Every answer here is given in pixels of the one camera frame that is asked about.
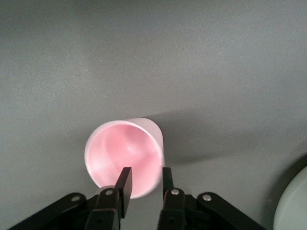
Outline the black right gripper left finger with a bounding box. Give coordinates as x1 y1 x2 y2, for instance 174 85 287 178
7 167 132 230

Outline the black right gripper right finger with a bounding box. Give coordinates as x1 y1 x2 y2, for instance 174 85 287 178
157 167 267 230

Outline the pink plastic cup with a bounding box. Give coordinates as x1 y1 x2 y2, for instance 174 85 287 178
84 117 166 199

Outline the pale green cooking pot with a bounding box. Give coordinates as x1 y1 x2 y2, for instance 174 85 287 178
273 165 307 230

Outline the dark grey table mat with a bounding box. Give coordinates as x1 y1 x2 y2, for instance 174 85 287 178
0 0 307 230

